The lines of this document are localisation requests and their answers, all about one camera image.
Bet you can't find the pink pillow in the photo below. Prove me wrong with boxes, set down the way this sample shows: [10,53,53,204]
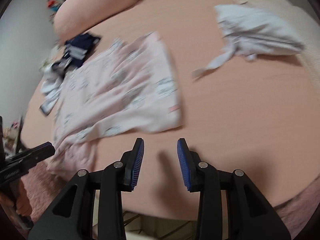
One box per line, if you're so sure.
[54,0,147,39]

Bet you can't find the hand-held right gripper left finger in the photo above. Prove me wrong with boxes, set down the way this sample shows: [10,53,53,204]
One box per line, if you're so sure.
[27,138,145,240]

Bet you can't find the person's left hand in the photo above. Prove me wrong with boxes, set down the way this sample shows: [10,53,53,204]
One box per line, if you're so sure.
[0,181,32,217]

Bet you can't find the white garment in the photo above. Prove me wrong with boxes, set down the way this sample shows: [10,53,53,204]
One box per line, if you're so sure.
[191,4,304,80]

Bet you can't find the red blue toy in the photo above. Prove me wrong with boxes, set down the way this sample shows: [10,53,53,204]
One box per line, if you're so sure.
[47,0,63,12]

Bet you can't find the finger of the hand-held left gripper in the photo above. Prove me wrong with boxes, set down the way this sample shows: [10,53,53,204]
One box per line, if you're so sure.
[10,147,56,172]
[7,142,54,162]

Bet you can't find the pink fuzzy blanket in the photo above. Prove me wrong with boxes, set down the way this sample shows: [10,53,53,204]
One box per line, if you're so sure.
[20,160,319,240]

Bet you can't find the cream blanket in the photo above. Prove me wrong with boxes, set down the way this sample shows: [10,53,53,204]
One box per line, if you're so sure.
[210,0,320,90]

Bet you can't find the pink printed pajama pants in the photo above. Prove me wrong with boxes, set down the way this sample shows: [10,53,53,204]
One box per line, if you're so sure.
[47,31,183,180]

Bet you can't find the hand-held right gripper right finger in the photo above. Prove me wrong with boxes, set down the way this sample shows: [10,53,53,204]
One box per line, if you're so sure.
[176,138,292,240]

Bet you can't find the peach bed sheet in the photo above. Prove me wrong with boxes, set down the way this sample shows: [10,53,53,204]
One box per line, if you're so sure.
[20,0,320,218]

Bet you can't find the navy white-striped garment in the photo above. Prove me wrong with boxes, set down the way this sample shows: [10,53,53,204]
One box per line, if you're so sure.
[59,32,102,68]

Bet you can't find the white grey shirt navy trim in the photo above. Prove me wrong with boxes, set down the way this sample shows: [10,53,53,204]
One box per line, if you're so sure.
[39,62,68,117]

